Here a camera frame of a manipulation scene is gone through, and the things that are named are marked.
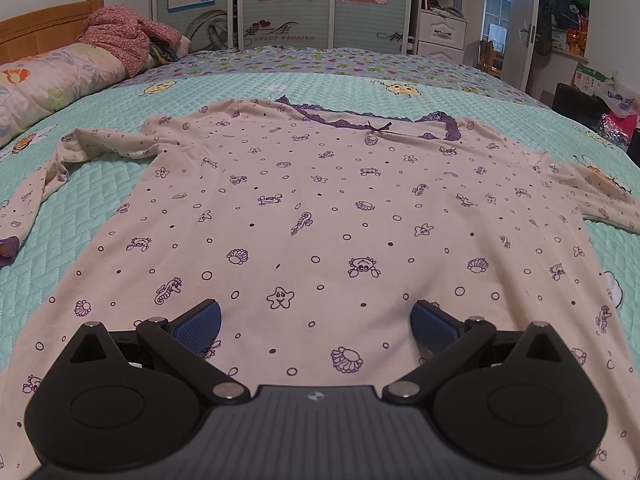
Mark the black box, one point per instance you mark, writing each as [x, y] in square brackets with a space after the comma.
[575, 107]

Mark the white plastic bag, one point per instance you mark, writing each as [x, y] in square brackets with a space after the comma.
[620, 92]

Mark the mint quilted bee bedspread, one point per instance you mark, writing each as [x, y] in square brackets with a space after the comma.
[100, 195]

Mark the green white carton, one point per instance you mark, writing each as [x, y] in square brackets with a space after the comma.
[587, 77]

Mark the floral bed sheet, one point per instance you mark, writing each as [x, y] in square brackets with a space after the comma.
[325, 62]

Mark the shiny foil bag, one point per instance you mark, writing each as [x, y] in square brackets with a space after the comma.
[615, 130]

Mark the white door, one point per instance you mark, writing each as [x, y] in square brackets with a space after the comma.
[525, 60]

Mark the cream printed pajama top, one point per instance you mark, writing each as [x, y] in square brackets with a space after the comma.
[300, 200]

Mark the sliding door wardrobe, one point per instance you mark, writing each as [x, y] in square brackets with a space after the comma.
[350, 25]

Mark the pink knitted blanket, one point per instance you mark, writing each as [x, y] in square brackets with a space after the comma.
[120, 30]

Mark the wooden headboard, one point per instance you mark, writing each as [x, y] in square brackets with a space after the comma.
[40, 25]

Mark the wooden chair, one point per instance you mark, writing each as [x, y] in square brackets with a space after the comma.
[491, 60]

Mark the floral pillow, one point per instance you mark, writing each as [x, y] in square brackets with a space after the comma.
[50, 80]

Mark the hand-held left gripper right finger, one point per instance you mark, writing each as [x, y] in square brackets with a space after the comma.
[432, 325]

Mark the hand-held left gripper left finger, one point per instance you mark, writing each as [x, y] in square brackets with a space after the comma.
[200, 325]

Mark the white shelf drawer cabinet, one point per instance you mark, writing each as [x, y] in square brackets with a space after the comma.
[440, 35]

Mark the striped dark cloth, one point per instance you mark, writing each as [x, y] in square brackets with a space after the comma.
[162, 52]

